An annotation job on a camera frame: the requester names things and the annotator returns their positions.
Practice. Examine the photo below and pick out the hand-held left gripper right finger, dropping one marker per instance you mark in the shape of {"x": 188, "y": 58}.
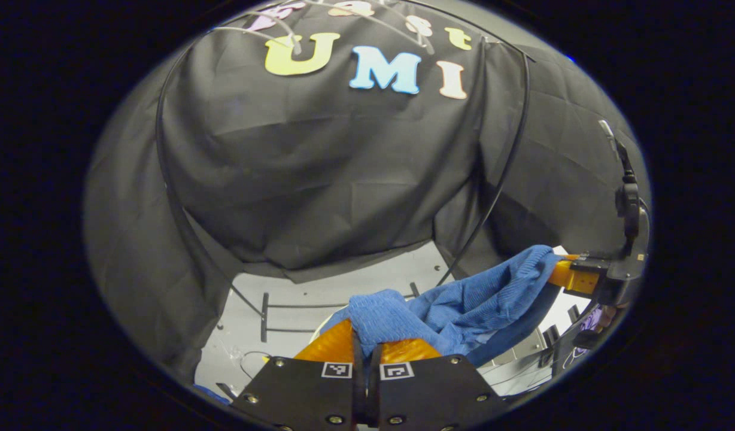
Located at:
{"x": 427, "y": 392}

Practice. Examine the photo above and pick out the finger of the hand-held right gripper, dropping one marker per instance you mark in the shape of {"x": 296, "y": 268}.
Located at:
{"x": 574, "y": 278}

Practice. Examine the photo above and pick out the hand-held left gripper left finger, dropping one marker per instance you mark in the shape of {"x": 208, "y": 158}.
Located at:
{"x": 301, "y": 395}

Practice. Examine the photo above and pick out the white clothes hanger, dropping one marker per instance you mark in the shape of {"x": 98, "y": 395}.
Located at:
{"x": 292, "y": 43}
{"x": 426, "y": 43}

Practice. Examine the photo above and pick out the blue cloth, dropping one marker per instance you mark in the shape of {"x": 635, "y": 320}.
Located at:
{"x": 212, "y": 394}

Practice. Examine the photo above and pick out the black backdrop cloth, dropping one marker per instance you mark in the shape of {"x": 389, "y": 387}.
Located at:
{"x": 319, "y": 167}

